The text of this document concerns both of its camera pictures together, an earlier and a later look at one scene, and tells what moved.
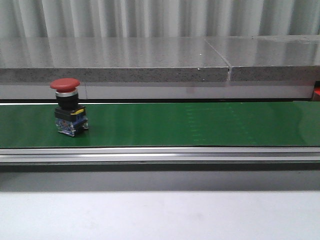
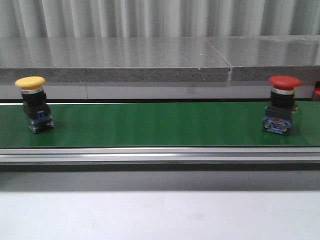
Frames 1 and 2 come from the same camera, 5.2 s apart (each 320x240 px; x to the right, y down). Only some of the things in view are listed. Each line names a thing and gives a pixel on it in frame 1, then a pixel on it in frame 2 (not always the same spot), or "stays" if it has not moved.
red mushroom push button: [70, 116] -> [278, 119]
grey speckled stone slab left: [110, 59] stays
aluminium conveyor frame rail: [160, 159] stays
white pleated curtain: [157, 18] stays
